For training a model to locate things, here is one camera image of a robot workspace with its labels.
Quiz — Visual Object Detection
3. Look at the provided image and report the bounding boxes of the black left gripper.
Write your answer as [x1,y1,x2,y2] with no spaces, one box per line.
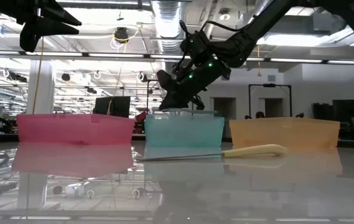
[8,0,83,54]

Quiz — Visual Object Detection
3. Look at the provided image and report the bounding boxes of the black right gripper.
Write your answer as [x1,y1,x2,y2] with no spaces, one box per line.
[156,58,233,111]

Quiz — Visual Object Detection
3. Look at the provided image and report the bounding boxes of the teal plastic bin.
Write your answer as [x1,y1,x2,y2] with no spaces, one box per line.
[144,113,226,149]

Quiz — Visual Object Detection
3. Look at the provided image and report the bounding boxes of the red background object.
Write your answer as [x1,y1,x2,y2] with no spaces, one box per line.
[134,111,148,134]

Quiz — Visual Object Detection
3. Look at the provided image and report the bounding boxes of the black monitor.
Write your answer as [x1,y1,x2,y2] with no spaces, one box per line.
[332,99,354,119]
[93,96,132,119]

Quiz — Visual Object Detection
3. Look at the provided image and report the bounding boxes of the white pillar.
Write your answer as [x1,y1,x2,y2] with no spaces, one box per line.
[26,60,57,115]

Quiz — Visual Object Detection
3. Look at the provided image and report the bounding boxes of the long LED light bar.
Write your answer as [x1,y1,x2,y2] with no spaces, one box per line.
[0,49,354,66]

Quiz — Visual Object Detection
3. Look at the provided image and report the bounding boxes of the pink plastic bin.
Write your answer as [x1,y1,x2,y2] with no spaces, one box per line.
[16,113,136,146]

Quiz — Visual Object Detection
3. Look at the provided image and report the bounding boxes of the orange plastic bin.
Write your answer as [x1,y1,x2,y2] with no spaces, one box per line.
[228,116,342,148]

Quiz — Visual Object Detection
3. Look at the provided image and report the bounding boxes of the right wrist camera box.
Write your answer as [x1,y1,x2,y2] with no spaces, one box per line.
[179,30,210,60]

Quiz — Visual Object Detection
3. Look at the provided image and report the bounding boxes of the black overhead camera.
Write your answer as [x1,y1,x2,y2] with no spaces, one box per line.
[114,27,130,44]

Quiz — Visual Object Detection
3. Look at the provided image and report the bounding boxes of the silver ceiling duct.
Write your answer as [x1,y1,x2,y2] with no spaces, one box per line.
[150,0,186,57]

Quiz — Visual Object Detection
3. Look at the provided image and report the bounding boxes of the black frame stand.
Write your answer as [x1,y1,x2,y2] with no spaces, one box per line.
[248,83,293,118]

